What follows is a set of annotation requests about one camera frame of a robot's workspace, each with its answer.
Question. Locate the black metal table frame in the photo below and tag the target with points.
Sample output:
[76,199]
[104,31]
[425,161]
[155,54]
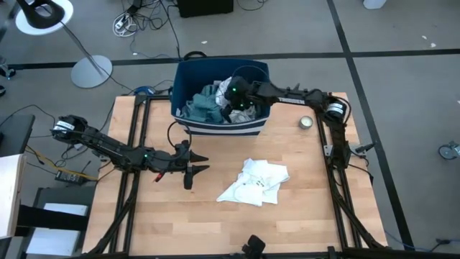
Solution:
[339,208]

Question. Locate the black power adapter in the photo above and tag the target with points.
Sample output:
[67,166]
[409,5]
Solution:
[70,177]

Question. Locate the small black camera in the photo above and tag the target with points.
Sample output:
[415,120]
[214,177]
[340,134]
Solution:
[254,246]

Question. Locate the floor lamp with round base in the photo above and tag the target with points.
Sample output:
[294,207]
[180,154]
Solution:
[91,72]

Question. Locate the small round metal tin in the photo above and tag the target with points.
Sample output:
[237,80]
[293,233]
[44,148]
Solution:
[305,122]

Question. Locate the navy white-striped fabric basket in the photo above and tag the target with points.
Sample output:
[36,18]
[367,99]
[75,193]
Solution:
[201,72]

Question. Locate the green dotted shirt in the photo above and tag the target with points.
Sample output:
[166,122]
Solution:
[203,108]

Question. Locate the white object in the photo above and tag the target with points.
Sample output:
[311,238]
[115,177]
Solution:
[373,3]

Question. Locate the grey caster wheel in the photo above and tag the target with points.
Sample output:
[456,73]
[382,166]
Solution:
[448,151]

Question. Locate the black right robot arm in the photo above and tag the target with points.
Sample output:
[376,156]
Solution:
[305,98]

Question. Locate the white t-shirt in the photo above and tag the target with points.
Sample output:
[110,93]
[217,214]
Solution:
[257,183]

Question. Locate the dark grey cart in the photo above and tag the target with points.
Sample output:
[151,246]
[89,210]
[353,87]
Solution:
[64,196]

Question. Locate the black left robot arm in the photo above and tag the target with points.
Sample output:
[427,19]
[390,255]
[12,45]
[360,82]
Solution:
[108,147]

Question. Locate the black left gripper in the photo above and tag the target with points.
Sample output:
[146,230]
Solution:
[181,158]

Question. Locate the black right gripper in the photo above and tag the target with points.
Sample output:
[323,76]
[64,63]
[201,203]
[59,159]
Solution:
[239,93]

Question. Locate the black flat panel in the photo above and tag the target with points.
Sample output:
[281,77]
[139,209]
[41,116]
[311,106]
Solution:
[16,135]

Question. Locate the black box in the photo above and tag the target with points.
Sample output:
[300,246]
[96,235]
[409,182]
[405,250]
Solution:
[205,7]

